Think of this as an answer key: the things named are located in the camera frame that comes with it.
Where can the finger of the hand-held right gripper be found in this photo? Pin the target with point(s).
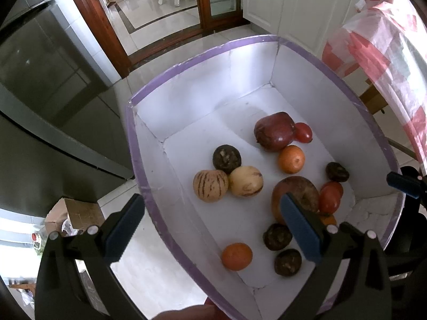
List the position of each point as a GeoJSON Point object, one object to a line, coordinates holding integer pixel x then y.
{"type": "Point", "coordinates": [402, 183]}

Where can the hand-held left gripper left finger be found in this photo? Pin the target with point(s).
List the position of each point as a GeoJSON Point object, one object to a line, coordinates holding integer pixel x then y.
{"type": "Point", "coordinates": [123, 230]}

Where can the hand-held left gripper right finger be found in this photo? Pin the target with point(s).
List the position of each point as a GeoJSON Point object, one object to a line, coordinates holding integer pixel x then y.
{"type": "Point", "coordinates": [302, 230]}

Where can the dark brown water chestnut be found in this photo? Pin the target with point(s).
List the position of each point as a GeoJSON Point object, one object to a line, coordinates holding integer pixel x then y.
{"type": "Point", "coordinates": [227, 158]}
{"type": "Point", "coordinates": [275, 236]}
{"type": "Point", "coordinates": [287, 262]}
{"type": "Point", "coordinates": [337, 171]}

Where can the red-brown apple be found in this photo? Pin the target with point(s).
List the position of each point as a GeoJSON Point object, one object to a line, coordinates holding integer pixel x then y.
{"type": "Point", "coordinates": [300, 188]}

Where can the red tomato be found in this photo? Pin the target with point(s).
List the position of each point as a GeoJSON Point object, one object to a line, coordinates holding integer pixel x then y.
{"type": "Point", "coordinates": [330, 198]}
{"type": "Point", "coordinates": [303, 132]}

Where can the dark red apple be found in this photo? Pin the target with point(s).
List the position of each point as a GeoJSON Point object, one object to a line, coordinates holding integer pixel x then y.
{"type": "Point", "coordinates": [273, 131]}

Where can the white foam box purple rim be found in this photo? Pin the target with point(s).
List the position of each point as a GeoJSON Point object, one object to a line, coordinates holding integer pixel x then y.
{"type": "Point", "coordinates": [206, 113]}

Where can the open cardboard box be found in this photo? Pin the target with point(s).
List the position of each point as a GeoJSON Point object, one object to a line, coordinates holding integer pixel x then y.
{"type": "Point", "coordinates": [83, 211]}

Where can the clear plastic bag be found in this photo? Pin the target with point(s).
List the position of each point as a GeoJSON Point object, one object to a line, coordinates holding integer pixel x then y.
{"type": "Point", "coordinates": [68, 228]}

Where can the red-capped bottle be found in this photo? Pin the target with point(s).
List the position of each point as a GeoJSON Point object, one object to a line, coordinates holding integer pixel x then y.
{"type": "Point", "coordinates": [36, 236]}

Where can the reddish brown stool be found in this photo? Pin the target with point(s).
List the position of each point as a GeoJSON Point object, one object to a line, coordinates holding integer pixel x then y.
{"type": "Point", "coordinates": [190, 313]}

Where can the red white checked tablecloth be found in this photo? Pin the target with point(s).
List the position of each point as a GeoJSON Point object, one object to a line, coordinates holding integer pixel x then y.
{"type": "Point", "coordinates": [383, 40]}

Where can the dark grey refrigerator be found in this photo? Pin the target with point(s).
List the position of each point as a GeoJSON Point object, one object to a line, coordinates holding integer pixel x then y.
{"type": "Point", "coordinates": [50, 90]}

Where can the white cabinet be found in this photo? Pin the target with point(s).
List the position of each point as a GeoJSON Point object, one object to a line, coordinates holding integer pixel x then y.
{"type": "Point", "coordinates": [300, 6]}

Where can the wooden framed glass door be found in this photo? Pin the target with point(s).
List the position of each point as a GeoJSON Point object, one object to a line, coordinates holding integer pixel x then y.
{"type": "Point", "coordinates": [201, 0]}

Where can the brown wooden door frame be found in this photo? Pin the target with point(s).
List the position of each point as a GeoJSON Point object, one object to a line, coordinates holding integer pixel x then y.
{"type": "Point", "coordinates": [96, 16]}

